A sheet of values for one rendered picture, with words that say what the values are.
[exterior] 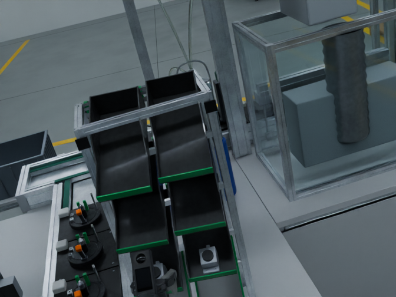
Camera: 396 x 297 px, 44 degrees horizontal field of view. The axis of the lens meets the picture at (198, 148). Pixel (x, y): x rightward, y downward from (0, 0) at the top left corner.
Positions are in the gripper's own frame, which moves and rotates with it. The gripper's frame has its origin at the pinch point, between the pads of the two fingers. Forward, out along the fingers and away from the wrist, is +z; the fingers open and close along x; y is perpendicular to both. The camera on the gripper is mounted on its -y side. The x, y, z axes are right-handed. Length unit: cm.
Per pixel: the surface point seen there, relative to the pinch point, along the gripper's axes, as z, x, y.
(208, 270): 1.3, 13.3, 2.7
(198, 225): -2.7, 13.7, -10.3
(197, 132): -2.2, 18.8, -33.4
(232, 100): 112, 34, -44
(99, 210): 81, -33, -9
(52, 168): 140, -70, -31
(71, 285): 44, -40, 10
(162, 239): -4.9, 4.3, -9.3
